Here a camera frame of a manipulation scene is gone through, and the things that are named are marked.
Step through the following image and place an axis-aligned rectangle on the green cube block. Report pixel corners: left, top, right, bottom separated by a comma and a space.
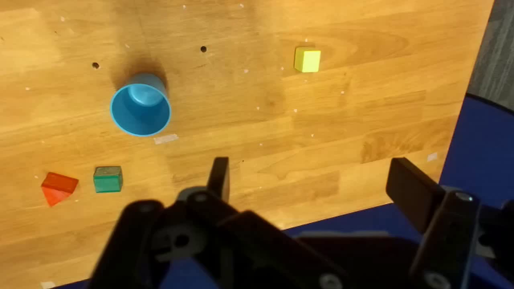
93, 165, 123, 192

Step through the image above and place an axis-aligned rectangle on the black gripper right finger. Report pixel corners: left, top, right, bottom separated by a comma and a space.
385, 157, 445, 232

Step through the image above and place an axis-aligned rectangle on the blue plastic cup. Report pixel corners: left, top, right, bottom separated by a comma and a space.
109, 73, 172, 136

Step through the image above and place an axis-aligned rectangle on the blue backdrop cloth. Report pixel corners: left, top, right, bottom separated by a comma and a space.
53, 93, 514, 289

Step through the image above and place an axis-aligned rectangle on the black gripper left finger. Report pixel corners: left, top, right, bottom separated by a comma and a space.
207, 157, 229, 200

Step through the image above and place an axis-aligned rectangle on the yellow cube block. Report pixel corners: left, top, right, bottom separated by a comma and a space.
294, 46, 321, 73

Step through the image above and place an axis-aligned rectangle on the red triangular block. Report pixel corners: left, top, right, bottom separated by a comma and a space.
40, 171, 78, 207

